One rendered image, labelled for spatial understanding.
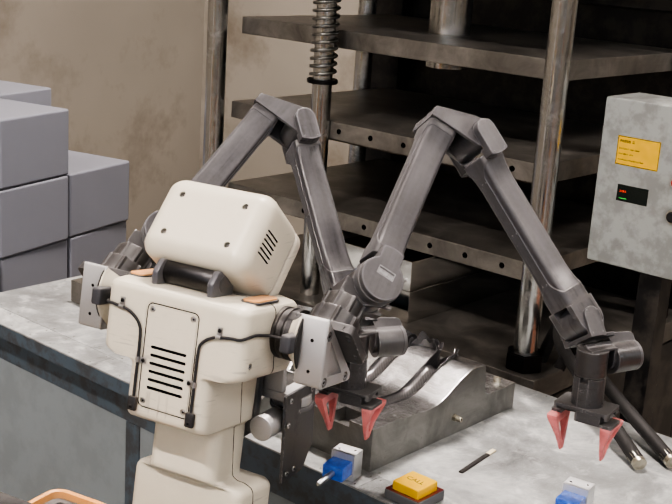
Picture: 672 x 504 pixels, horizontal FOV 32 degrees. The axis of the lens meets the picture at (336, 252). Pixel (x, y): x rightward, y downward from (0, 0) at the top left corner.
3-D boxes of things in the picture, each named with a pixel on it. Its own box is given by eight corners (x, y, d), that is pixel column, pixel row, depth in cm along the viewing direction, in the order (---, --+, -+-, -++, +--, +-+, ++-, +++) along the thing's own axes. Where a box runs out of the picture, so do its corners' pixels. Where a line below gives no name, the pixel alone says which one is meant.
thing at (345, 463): (328, 501, 215) (330, 474, 214) (305, 494, 218) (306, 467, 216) (361, 475, 227) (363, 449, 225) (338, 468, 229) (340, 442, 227)
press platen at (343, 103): (541, 185, 286) (544, 165, 285) (230, 117, 356) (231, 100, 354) (679, 155, 340) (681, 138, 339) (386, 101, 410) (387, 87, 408)
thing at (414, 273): (407, 323, 321) (412, 262, 316) (333, 299, 338) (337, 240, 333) (509, 290, 357) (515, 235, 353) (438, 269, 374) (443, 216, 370)
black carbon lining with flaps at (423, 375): (368, 421, 234) (372, 377, 232) (309, 397, 244) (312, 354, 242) (470, 380, 260) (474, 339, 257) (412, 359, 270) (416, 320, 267)
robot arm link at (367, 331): (334, 323, 219) (346, 333, 214) (368, 320, 221) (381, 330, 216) (332, 358, 220) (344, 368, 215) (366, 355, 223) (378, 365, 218)
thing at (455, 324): (531, 404, 286) (534, 381, 285) (178, 277, 368) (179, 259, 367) (686, 333, 348) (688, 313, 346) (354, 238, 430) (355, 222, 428)
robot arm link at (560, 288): (439, 148, 218) (470, 123, 209) (461, 138, 222) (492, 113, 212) (560, 349, 214) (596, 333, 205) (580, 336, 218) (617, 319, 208)
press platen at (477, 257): (530, 283, 293) (533, 264, 292) (227, 197, 362) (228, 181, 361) (667, 239, 347) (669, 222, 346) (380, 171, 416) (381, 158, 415)
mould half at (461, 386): (369, 472, 228) (374, 407, 224) (273, 429, 244) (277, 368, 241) (512, 407, 264) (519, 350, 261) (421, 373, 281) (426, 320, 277)
